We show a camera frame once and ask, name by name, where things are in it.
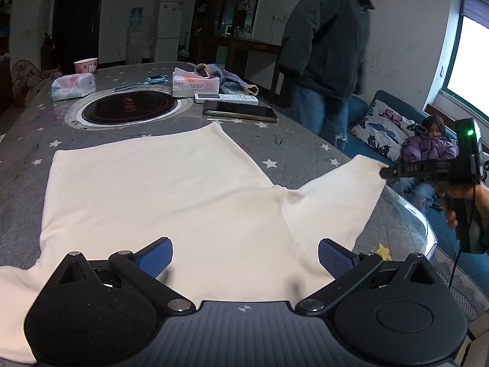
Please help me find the black smartphone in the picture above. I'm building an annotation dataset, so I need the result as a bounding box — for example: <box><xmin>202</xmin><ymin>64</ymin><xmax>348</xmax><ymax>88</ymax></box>
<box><xmin>202</xmin><ymin>99</ymin><xmax>279</xmax><ymax>124</ymax></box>

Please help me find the pink cartoon bowl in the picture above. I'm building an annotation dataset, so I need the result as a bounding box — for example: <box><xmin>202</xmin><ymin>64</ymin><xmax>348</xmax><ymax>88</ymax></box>
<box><xmin>73</xmin><ymin>57</ymin><xmax>99</xmax><ymax>75</ymax></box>

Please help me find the pink folding food cover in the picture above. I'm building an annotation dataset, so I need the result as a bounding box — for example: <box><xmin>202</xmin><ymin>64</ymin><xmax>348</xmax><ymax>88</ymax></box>
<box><xmin>11</xmin><ymin>59</ymin><xmax>64</xmax><ymax>108</ymax></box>

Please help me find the butterfly-print pillow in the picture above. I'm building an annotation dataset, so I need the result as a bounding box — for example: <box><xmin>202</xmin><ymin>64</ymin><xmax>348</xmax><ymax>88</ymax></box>
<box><xmin>351</xmin><ymin>99</ymin><xmax>425</xmax><ymax>161</ymax></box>

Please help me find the white remote control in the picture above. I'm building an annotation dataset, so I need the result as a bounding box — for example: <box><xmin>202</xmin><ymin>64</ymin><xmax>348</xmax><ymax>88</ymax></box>
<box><xmin>194</xmin><ymin>92</ymin><xmax>259</xmax><ymax>105</ymax></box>

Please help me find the dark wooden door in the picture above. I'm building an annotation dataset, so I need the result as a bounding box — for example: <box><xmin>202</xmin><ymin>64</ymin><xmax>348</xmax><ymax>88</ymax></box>
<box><xmin>51</xmin><ymin>0</ymin><xmax>105</xmax><ymax>73</ymax></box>

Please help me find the dark wooden display shelf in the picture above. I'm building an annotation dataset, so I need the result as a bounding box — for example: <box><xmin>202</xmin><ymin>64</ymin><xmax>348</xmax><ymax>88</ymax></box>
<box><xmin>0</xmin><ymin>0</ymin><xmax>16</xmax><ymax>61</ymax></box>

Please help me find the dark glass-front cabinet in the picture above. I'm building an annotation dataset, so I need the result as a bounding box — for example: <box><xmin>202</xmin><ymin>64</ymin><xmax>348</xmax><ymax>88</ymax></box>
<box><xmin>189</xmin><ymin>0</ymin><xmax>265</xmax><ymax>65</ymax></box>

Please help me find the white soft tissue pack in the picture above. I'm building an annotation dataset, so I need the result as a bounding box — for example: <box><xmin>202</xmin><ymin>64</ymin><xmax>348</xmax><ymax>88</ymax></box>
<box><xmin>51</xmin><ymin>72</ymin><xmax>96</xmax><ymax>102</ymax></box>

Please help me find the dark wooden desk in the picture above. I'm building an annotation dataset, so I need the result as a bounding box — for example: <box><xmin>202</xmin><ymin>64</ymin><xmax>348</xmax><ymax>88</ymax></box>
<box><xmin>214</xmin><ymin>34</ymin><xmax>284</xmax><ymax>96</ymax></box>

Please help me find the person's right hand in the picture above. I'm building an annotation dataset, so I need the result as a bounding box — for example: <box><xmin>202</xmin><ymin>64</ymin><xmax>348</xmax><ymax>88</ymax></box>
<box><xmin>436</xmin><ymin>183</ymin><xmax>489</xmax><ymax>231</ymax></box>

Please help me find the cream long-sleeve shirt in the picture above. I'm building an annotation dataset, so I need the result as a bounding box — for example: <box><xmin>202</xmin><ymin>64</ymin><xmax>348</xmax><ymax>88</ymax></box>
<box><xmin>0</xmin><ymin>121</ymin><xmax>388</xmax><ymax>364</ymax></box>

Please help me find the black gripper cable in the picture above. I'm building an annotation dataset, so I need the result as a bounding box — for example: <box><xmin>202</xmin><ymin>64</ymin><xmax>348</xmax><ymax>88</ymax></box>
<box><xmin>447</xmin><ymin>250</ymin><xmax>465</xmax><ymax>291</ymax></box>

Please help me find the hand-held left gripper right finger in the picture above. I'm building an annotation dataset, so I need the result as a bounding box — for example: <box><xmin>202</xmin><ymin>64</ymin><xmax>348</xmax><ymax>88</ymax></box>
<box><xmin>295</xmin><ymin>238</ymin><xmax>436</xmax><ymax>316</ymax></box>

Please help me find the window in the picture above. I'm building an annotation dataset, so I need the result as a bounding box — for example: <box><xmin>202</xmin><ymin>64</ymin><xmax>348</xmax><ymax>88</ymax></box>
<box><xmin>439</xmin><ymin>0</ymin><xmax>489</xmax><ymax>123</ymax></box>

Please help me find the white and pink tissue box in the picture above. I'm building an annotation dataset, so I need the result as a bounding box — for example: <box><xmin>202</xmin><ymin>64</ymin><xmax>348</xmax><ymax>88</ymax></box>
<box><xmin>171</xmin><ymin>67</ymin><xmax>222</xmax><ymax>98</ymax></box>

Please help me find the water dispenser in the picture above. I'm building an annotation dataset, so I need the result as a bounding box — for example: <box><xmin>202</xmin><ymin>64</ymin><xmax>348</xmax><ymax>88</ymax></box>
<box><xmin>126</xmin><ymin>7</ymin><xmax>145</xmax><ymax>65</ymax></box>

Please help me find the blue smartwatch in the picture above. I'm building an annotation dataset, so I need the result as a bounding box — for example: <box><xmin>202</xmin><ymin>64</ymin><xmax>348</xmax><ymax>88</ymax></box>
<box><xmin>114</xmin><ymin>75</ymin><xmax>172</xmax><ymax>92</ymax></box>

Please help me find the blue sofa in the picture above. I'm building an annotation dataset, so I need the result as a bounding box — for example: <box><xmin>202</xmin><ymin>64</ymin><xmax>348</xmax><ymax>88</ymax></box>
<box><xmin>346</xmin><ymin>90</ymin><xmax>489</xmax><ymax>276</ymax></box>

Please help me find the white refrigerator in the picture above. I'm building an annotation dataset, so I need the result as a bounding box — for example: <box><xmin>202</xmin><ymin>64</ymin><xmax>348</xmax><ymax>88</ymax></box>
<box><xmin>154</xmin><ymin>0</ymin><xmax>183</xmax><ymax>64</ymax></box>

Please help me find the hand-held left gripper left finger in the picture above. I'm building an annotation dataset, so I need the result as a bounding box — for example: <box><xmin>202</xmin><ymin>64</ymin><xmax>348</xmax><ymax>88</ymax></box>
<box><xmin>57</xmin><ymin>237</ymin><xmax>195</xmax><ymax>316</ymax></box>

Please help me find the grey star-print tablecloth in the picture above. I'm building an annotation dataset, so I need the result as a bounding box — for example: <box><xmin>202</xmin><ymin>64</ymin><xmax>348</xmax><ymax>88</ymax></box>
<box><xmin>0</xmin><ymin>61</ymin><xmax>438</xmax><ymax>276</ymax></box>

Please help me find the round built-in induction cooker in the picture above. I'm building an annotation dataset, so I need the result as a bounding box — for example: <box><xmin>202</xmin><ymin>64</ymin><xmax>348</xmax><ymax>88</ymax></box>
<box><xmin>65</xmin><ymin>89</ymin><xmax>183</xmax><ymax>128</ymax></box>

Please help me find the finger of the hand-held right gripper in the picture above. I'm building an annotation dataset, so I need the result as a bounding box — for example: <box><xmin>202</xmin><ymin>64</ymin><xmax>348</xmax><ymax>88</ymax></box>
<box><xmin>379</xmin><ymin>160</ymin><xmax>451</xmax><ymax>181</ymax></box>

